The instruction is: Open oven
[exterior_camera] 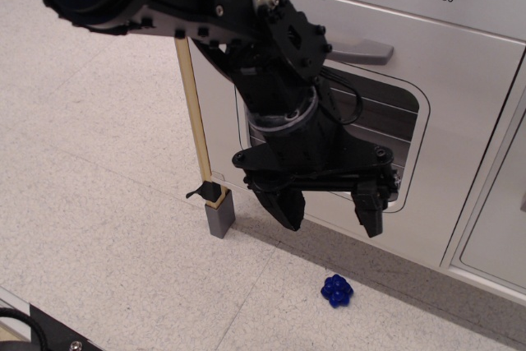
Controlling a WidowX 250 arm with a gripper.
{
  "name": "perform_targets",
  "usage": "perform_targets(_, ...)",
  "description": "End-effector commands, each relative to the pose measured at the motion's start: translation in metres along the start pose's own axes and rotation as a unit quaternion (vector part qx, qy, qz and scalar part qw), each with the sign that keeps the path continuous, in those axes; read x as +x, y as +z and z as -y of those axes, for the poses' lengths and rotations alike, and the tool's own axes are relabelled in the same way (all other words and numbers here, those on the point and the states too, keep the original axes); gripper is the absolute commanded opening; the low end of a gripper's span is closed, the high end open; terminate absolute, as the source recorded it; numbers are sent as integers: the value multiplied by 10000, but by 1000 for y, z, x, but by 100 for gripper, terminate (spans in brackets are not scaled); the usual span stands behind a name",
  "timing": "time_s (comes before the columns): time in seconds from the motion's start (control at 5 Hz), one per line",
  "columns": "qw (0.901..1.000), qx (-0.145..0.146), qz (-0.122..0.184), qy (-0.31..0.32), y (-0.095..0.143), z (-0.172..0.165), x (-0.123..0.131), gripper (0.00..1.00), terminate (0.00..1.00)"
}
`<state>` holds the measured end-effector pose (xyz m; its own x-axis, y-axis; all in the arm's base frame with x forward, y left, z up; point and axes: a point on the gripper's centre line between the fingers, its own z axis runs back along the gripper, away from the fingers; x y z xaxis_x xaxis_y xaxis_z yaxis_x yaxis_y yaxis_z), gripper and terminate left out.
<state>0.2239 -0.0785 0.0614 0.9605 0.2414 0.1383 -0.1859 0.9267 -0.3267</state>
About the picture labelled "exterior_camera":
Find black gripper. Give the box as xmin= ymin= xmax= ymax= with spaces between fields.
xmin=233 ymin=106 xmax=399 ymax=238

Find white oven door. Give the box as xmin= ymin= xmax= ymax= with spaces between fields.
xmin=187 ymin=0 xmax=526 ymax=268

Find grey oven door handle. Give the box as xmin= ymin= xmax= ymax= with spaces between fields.
xmin=327 ymin=39 xmax=395 ymax=66

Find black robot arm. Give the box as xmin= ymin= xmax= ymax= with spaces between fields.
xmin=43 ymin=0 xmax=399 ymax=237

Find blue toy grapes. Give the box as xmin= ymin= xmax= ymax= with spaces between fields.
xmin=321 ymin=274 xmax=354 ymax=308

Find grey leg foot cap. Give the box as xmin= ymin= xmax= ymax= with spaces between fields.
xmin=205 ymin=192 xmax=235 ymax=238

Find black tape piece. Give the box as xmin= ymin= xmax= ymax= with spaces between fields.
xmin=186 ymin=181 xmax=222 ymax=203

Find wooden cabinet leg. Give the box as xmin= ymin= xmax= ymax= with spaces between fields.
xmin=173 ymin=36 xmax=230 ymax=209

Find white toy kitchen cabinet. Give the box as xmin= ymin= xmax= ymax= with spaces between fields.
xmin=187 ymin=0 xmax=526 ymax=307

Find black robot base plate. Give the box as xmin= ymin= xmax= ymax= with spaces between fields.
xmin=30 ymin=305 xmax=103 ymax=351

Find black cable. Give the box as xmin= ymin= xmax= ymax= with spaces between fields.
xmin=0 ymin=307 xmax=48 ymax=351

